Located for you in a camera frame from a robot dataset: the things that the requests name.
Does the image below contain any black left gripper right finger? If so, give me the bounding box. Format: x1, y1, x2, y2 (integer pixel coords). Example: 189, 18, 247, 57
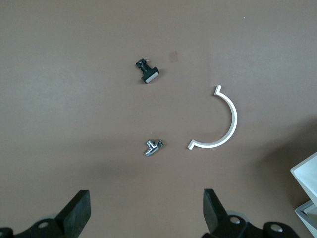
202, 188, 301, 238

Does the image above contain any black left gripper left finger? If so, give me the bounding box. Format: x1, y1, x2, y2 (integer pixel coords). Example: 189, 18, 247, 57
0, 189, 92, 238

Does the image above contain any white drawer cabinet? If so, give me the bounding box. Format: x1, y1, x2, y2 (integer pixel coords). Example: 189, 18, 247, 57
290, 151, 317, 238

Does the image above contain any black square push button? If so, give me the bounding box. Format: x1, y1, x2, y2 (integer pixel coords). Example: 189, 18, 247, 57
134, 57, 160, 84

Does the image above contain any small silver metal fitting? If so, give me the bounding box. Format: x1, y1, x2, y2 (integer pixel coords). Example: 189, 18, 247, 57
144, 139, 164, 158

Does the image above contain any white half ring bracket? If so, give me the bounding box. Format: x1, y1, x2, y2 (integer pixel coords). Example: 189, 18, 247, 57
187, 84, 239, 151

